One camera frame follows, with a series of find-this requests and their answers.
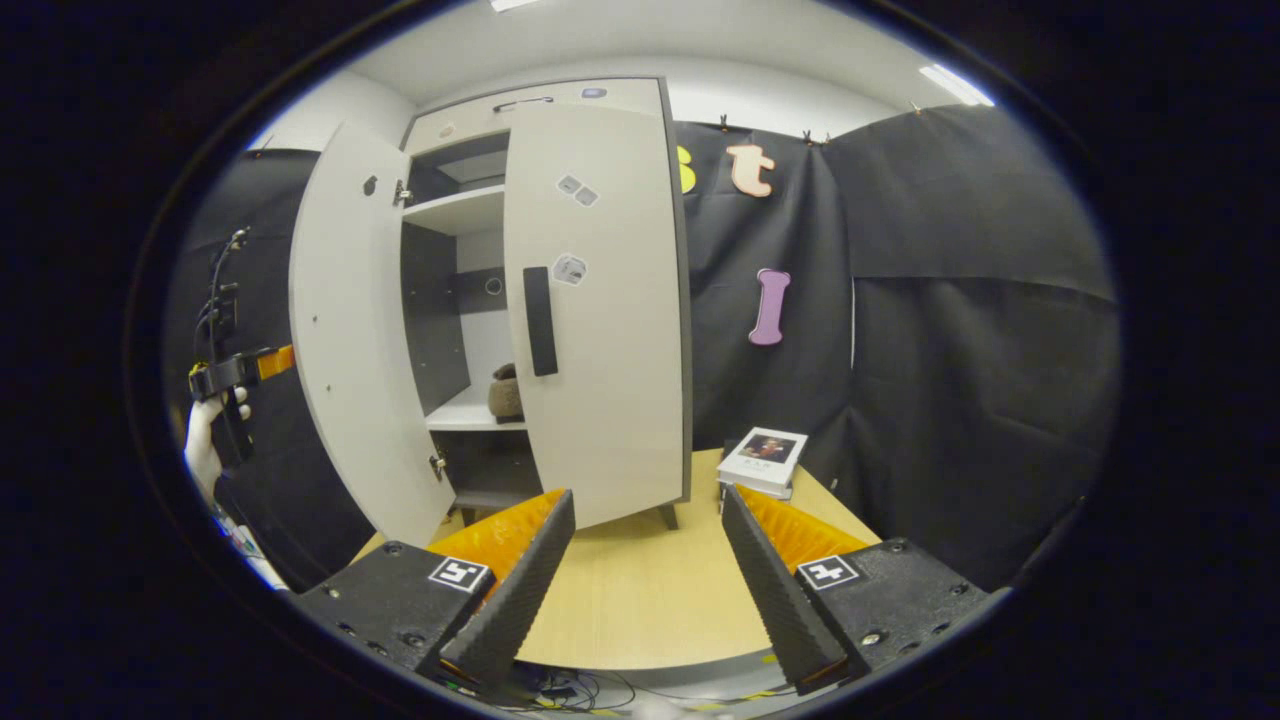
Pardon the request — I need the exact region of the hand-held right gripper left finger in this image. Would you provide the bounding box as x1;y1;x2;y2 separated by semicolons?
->
295;488;578;691

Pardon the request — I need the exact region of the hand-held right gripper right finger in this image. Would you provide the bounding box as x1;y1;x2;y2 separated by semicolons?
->
720;483;1001;696

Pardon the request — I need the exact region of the white cabinet door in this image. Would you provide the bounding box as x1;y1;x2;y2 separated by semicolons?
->
288;120;459;549
502;98;694;531

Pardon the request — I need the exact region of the brown fuzzy shoe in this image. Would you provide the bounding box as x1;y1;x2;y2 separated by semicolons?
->
487;363;526;421

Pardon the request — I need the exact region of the white shoe cabinet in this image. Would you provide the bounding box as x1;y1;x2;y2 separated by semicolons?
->
288;75;696;549

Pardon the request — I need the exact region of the white cabinet drawer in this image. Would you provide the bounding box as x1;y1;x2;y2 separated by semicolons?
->
403;77;666;156

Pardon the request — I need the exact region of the white book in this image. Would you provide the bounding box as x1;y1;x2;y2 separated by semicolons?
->
717;427;809;493

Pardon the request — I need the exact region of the black backdrop cloth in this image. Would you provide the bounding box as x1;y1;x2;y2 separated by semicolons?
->
160;103;1121;591

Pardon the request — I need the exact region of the tangle of black cables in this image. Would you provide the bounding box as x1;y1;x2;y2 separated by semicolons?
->
440;665;641;713

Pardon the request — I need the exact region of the black door handle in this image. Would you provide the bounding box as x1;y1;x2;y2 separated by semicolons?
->
522;265;559;378

